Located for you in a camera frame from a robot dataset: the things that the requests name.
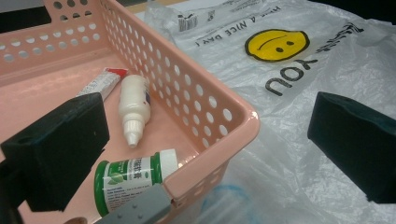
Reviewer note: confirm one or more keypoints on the wooden table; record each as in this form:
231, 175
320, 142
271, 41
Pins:
140, 6

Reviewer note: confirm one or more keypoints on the green white pill bottle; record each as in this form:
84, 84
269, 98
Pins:
124, 180

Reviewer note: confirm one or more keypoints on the white ointment tube red cap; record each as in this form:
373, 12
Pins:
104, 82

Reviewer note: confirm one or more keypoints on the clear printed plastic bag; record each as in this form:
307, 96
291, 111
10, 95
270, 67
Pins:
280, 149

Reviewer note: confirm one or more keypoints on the white dropper bottle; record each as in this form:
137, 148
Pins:
134, 102

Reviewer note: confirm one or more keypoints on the pink perforated plastic basket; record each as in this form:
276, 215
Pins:
46, 90

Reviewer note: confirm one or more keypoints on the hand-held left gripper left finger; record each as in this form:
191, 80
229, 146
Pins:
62, 149

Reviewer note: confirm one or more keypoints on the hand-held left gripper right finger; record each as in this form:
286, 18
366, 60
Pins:
358, 146

